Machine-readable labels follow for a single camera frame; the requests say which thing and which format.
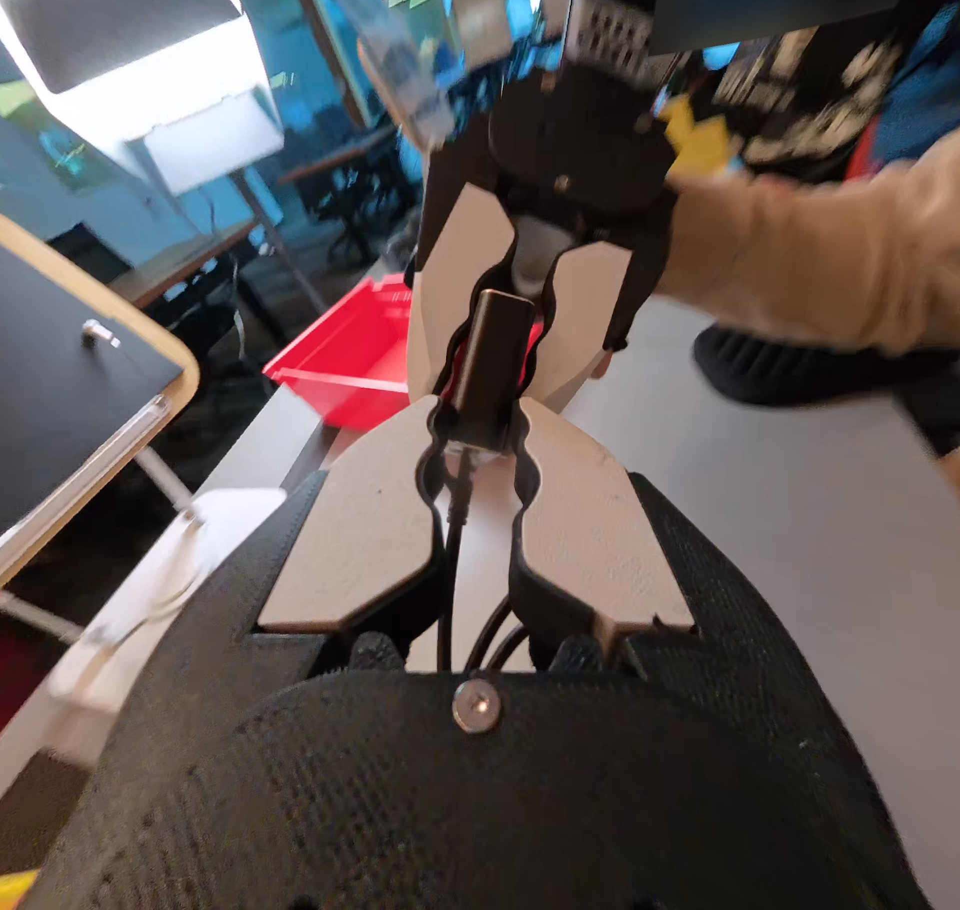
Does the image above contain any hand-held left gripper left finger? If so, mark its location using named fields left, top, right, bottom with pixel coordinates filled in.
left=255, top=394, right=451, bottom=649

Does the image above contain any wooden office desk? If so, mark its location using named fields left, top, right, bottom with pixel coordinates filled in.
left=112, top=216, right=260, bottom=310
left=281, top=126, right=399, bottom=185

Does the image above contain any standing sign board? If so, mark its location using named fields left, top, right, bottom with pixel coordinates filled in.
left=296, top=0, right=459, bottom=150

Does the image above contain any black chair armrest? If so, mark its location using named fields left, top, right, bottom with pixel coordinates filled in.
left=693, top=325, right=960, bottom=454

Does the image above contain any red plastic bin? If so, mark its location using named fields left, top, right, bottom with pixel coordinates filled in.
left=262, top=273, right=545, bottom=431

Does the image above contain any black board wooden rim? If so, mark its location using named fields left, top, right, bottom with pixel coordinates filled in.
left=0, top=213, right=202, bottom=589

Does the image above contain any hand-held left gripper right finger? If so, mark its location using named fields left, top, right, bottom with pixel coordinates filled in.
left=510, top=396, right=699, bottom=656

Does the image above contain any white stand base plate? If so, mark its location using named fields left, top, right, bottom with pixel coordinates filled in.
left=45, top=445, right=290, bottom=709

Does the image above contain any grey light stand pole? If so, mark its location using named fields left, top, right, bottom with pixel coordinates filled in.
left=228, top=168, right=327, bottom=315

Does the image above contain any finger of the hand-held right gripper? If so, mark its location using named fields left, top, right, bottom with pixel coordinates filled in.
left=525, top=241, right=635, bottom=412
left=405, top=153, right=520, bottom=405

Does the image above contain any white softbox light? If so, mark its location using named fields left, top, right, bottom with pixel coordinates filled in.
left=0, top=0, right=288, bottom=199

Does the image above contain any dark grey ethernet adapter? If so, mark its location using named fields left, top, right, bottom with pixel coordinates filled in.
left=442, top=288, right=537, bottom=461

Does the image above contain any black ethernet cable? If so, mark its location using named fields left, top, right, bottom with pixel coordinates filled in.
left=435, top=449, right=530, bottom=675

